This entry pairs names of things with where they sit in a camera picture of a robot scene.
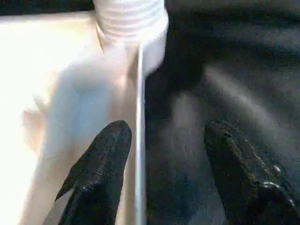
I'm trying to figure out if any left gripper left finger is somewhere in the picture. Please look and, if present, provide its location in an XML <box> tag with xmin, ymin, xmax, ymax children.
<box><xmin>44</xmin><ymin>120</ymin><xmax>132</xmax><ymax>225</ymax></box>

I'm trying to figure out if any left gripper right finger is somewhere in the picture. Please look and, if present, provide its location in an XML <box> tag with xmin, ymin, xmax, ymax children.
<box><xmin>203</xmin><ymin>120</ymin><xmax>300</xmax><ymax>225</ymax></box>

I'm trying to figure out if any white plastic table top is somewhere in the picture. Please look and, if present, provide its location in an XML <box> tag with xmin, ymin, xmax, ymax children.
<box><xmin>0</xmin><ymin>10</ymin><xmax>170</xmax><ymax>225</ymax></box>

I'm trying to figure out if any white plastic table leg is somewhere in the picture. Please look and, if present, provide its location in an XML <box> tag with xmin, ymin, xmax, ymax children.
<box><xmin>93</xmin><ymin>0</ymin><xmax>166</xmax><ymax>37</ymax></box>

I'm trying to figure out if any black plastic sheet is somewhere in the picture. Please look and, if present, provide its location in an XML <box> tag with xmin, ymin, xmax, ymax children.
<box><xmin>140</xmin><ymin>0</ymin><xmax>300</xmax><ymax>225</ymax></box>

